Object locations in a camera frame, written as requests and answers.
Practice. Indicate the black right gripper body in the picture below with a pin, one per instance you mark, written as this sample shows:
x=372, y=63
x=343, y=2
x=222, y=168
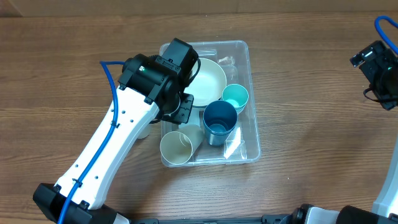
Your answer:
x=380, y=73

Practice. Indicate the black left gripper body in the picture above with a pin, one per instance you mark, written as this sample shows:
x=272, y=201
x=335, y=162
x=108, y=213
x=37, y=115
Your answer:
x=183, y=89

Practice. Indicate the beige tall cup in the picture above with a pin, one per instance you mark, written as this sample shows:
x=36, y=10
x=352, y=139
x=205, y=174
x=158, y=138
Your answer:
x=143, y=130
x=177, y=147

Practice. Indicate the dark blue tall cup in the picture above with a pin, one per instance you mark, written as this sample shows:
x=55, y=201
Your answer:
x=217, y=138
x=220, y=117

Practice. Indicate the dark blue tall cup front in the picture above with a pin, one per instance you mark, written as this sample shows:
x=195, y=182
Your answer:
x=220, y=117

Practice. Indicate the beige tall cup front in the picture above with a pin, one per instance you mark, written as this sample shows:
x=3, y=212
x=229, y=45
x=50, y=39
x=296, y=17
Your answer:
x=143, y=130

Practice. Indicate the cream bowl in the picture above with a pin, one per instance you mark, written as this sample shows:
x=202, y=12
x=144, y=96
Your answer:
x=208, y=84

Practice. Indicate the mint green small cup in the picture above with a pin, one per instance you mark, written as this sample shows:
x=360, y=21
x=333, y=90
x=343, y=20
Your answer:
x=235, y=94

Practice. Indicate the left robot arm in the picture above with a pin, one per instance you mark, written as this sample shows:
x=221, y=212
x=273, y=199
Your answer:
x=149, y=90

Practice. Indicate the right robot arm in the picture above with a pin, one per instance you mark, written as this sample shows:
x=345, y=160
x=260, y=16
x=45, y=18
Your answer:
x=384, y=208

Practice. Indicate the white label in bin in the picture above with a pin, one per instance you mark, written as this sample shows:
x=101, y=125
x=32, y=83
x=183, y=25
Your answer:
x=194, y=118

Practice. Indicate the clear plastic storage bin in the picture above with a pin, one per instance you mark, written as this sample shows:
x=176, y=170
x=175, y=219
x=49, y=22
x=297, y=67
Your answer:
x=243, y=144

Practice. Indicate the black rail at table edge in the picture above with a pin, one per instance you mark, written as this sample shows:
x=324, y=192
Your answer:
x=306, y=213

